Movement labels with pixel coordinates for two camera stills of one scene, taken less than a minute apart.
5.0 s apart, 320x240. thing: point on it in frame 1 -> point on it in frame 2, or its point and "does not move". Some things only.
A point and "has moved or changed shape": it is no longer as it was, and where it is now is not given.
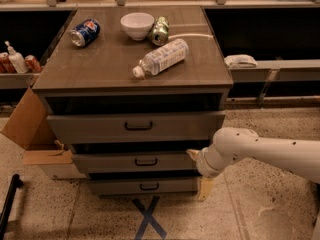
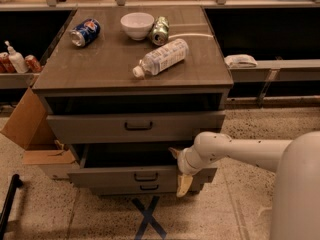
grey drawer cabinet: [131, 91] does not move
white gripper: [202, 164] -> [184, 164]
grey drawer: [134, 163] has moved or changed shape
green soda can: [160, 31] does not move
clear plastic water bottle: [163, 58] does not move
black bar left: [15, 184] does not move
